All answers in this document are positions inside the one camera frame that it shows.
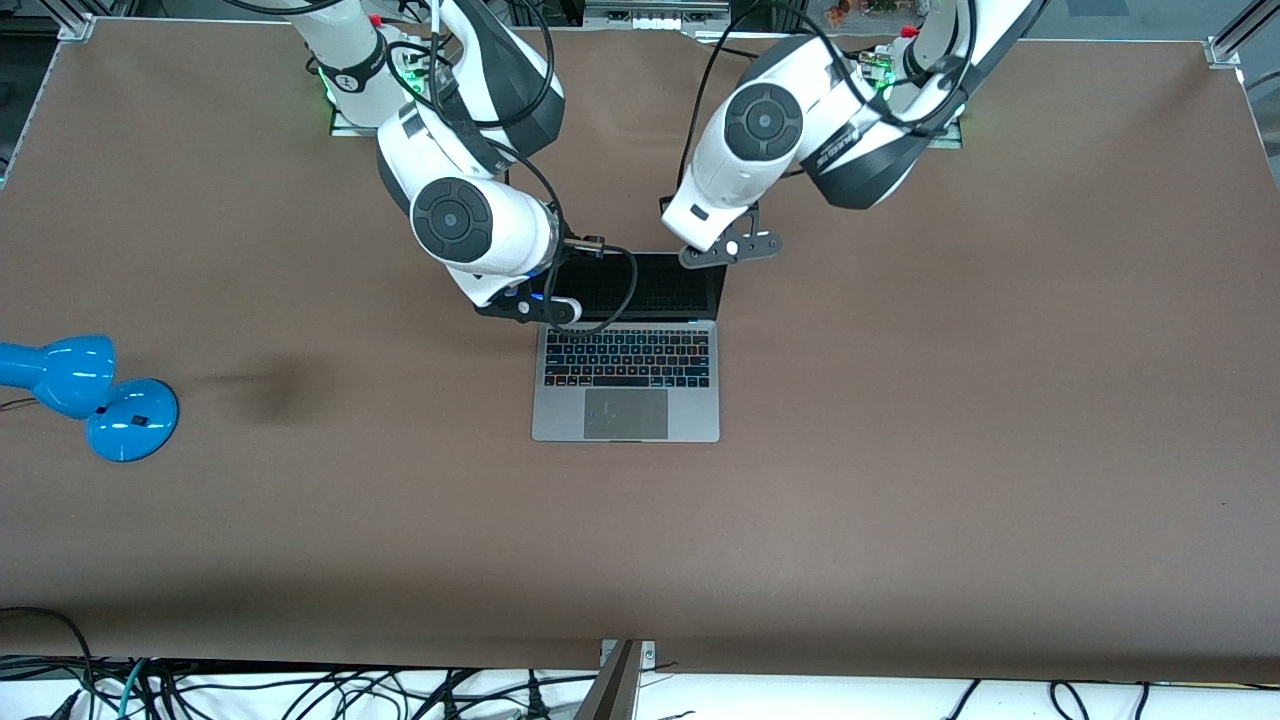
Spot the silver grey laptop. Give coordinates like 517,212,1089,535
530,250,729,444

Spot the grey power strip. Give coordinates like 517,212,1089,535
585,0,731,33

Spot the brown table mat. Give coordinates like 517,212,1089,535
0,18,1280,686

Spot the blue desk lamp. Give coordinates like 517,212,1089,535
0,335,181,464

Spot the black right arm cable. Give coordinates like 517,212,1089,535
385,0,641,336

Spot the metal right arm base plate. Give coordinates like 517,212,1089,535
330,100,441,138

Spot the grey aluminium frame post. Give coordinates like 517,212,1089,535
575,640,656,720

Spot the teal floor cable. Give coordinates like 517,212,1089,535
118,658,151,720

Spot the black looped floor cable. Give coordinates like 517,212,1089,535
0,607,96,720

